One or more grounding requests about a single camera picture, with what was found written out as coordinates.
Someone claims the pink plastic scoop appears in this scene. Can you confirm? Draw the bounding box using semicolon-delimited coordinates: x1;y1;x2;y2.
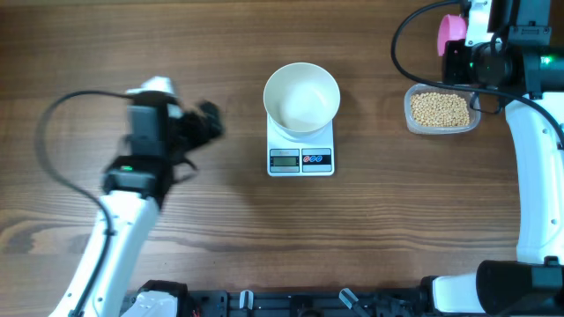
437;14;467;56

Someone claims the white digital kitchen scale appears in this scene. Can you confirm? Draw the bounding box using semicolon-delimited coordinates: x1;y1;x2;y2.
266;115;336;177

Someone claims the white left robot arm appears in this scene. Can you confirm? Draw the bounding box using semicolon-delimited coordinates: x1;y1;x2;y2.
34;91;225;316

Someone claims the cream white bowl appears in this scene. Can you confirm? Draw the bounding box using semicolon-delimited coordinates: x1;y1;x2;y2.
263;63;341;135

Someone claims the clear plastic bean container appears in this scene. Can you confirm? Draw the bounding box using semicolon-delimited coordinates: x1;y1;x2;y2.
404;84;481;135

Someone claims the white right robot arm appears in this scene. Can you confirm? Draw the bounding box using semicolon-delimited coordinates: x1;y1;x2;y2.
404;1;563;316

